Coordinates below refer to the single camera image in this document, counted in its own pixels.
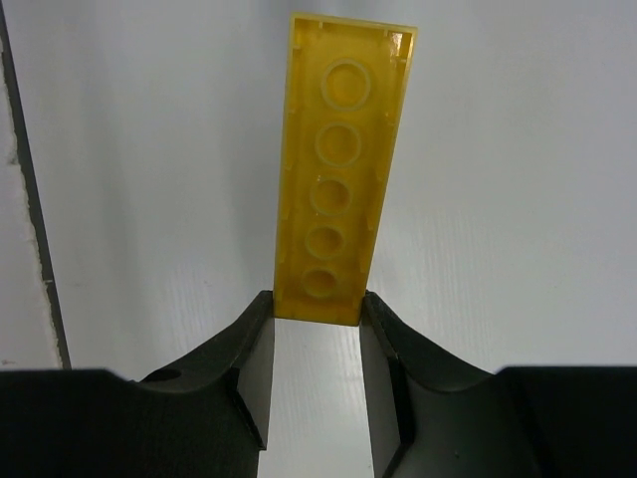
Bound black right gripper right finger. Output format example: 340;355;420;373
359;292;636;477

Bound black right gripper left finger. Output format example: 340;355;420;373
1;291;275;477

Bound long yellow lego plate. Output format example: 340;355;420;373
273;13;417;326

